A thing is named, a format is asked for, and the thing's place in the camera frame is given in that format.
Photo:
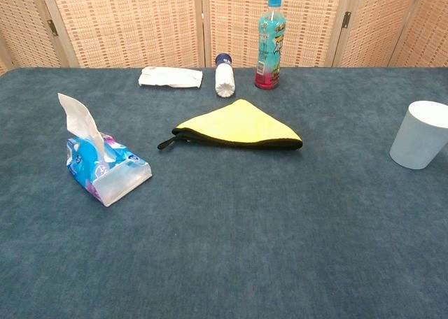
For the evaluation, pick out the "blue plastic tissue pack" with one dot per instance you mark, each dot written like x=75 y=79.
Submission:
x=91 y=165

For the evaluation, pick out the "white tissue sheet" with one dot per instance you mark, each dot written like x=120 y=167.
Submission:
x=81 y=122

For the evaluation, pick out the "woven bamboo folding screen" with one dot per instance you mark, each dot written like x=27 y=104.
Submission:
x=140 y=21

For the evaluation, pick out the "colourful drink bottle blue cap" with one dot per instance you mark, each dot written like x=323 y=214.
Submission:
x=269 y=46

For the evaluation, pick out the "white bottle with blue cap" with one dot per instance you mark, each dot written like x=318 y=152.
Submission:
x=224 y=79

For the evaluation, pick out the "yellow cloth with black trim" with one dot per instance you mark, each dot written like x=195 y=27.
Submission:
x=241 y=126

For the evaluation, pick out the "blue table cloth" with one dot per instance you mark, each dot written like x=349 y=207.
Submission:
x=224 y=210

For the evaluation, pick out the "white paper cup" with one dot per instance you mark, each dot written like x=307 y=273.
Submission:
x=418 y=135

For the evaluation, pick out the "brass screen hinge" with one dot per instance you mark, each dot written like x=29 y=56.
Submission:
x=52 y=27
x=346 y=19

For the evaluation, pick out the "white wrapper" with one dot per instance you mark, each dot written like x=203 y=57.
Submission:
x=169 y=77

